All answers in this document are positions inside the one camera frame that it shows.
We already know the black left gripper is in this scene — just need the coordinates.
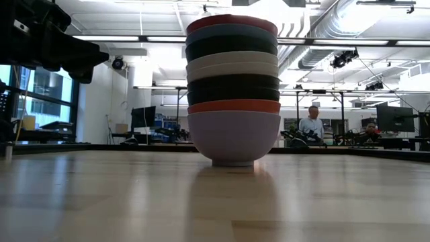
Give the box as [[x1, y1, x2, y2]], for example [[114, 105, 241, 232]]
[[46, 33, 110, 84]]

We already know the white bowl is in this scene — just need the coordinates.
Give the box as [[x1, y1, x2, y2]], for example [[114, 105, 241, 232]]
[[187, 61, 280, 83], [186, 50, 280, 73]]

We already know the black bowl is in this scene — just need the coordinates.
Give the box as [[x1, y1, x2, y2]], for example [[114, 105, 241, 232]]
[[185, 34, 279, 63], [187, 86, 281, 106], [187, 73, 281, 93]]

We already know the blue bowl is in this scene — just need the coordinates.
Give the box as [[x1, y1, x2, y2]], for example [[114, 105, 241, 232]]
[[185, 23, 279, 47]]

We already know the pink bowl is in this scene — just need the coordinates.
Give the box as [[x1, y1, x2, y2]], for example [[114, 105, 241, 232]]
[[186, 13, 279, 36]]

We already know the orange bowl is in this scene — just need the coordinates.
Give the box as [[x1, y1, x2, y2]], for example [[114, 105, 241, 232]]
[[187, 99, 282, 115]]

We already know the lavender bowl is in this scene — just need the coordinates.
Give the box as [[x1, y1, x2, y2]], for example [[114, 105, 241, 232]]
[[187, 110, 282, 167]]

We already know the black ceiling spotlight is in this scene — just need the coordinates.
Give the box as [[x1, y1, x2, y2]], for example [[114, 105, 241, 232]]
[[330, 49, 359, 70], [112, 56, 127, 71]]

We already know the large glass window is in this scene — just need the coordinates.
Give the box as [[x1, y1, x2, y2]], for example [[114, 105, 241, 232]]
[[0, 65, 74, 128]]

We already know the black computer monitor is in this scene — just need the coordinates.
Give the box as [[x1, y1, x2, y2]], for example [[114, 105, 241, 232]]
[[376, 105, 416, 134], [130, 106, 157, 129]]

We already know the cream plastic container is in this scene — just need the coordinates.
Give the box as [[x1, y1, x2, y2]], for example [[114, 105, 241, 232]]
[[22, 115, 36, 131]]

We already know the person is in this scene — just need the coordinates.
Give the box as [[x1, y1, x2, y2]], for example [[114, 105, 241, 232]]
[[298, 105, 325, 140], [363, 122, 381, 136]]

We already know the tan cable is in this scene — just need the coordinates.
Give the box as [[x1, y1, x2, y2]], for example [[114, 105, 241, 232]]
[[13, 69, 32, 144]]

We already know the black background rig frame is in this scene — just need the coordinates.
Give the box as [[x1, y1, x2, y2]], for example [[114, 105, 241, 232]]
[[294, 88, 345, 146]]

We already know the silver ventilation duct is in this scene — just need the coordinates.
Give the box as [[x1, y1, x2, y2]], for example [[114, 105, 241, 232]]
[[297, 0, 400, 70]]

